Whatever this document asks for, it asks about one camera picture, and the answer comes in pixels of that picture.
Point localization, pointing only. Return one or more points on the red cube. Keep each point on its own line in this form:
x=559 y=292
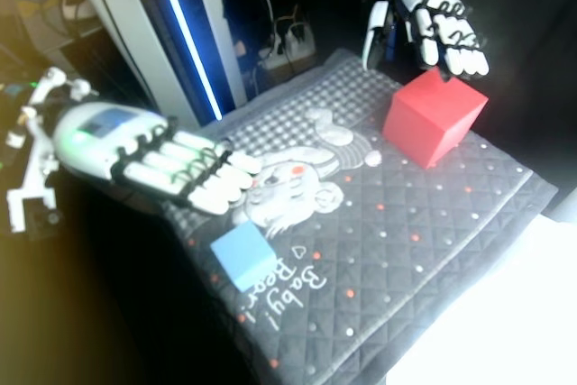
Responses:
x=428 y=119

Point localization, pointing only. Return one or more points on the blue cube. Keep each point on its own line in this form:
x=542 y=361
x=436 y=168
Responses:
x=243 y=254

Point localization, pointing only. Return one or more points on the white power strip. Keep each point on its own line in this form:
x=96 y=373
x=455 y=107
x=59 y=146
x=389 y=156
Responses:
x=290 y=44

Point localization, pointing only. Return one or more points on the grey quilt with bear print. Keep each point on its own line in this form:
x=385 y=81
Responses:
x=383 y=245

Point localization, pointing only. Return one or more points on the white tower with blue light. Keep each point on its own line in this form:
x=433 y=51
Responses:
x=135 y=33

